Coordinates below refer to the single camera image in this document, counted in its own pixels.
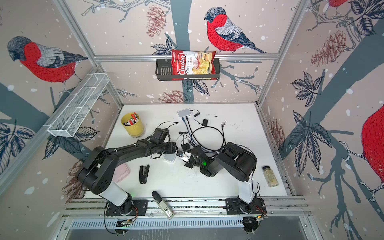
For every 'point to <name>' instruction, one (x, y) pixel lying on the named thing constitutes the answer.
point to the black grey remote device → (168, 212)
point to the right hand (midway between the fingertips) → (180, 156)
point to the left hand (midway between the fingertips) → (173, 148)
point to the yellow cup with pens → (131, 122)
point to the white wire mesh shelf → (77, 106)
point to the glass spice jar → (270, 177)
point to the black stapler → (143, 173)
